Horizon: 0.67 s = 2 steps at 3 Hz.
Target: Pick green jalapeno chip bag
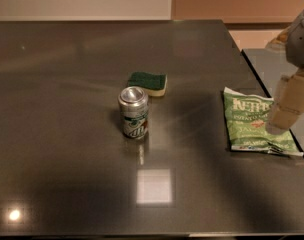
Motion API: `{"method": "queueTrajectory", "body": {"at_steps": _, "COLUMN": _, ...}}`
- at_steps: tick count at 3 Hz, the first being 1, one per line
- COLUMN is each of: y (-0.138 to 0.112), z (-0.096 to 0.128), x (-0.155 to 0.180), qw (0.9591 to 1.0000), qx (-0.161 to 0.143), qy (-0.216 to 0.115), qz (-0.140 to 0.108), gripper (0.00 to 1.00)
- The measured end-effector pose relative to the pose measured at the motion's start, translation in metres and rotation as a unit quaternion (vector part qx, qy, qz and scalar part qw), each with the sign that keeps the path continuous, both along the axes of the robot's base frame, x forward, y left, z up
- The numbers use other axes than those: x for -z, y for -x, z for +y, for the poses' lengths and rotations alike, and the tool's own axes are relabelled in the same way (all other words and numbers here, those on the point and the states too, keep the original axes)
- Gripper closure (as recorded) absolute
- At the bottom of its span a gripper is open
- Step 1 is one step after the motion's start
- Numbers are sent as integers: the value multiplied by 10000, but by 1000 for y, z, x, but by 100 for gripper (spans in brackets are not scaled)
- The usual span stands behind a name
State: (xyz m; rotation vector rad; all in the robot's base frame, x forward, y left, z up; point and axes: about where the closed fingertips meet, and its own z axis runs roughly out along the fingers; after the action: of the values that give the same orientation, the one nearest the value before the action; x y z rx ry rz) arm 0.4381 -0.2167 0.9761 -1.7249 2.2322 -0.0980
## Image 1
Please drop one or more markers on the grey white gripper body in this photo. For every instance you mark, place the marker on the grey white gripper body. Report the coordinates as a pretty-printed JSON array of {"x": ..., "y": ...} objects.
[{"x": 300, "y": 44}]

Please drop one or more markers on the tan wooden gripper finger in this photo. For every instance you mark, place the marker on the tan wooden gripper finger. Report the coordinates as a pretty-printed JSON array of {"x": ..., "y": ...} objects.
[{"x": 288, "y": 103}]

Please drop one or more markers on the green jalapeno chip bag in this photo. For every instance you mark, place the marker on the green jalapeno chip bag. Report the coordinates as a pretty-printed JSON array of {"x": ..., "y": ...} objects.
[{"x": 246, "y": 117}]

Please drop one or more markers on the green yellow sponge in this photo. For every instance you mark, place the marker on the green yellow sponge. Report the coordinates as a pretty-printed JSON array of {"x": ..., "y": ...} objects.
[{"x": 153, "y": 84}]

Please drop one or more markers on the silver green soda can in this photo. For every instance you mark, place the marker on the silver green soda can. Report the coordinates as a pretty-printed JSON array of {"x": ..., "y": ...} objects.
[{"x": 133, "y": 104}]

